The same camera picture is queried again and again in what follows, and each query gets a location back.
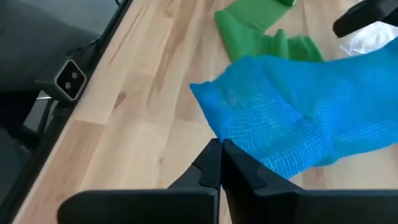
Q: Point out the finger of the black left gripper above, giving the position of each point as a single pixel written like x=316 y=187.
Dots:
x=363 y=17

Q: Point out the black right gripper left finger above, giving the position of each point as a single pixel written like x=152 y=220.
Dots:
x=161 y=205

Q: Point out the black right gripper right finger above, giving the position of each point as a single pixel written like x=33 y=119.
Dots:
x=280 y=205

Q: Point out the blue elastic bandage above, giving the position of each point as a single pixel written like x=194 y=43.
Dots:
x=295 y=105

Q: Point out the green elastic bandage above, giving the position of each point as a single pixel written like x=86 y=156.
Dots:
x=245 y=28

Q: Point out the clear plastic bag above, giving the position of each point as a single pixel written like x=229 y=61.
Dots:
x=370 y=39

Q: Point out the black table frame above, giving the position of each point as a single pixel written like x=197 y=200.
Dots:
x=107 y=31

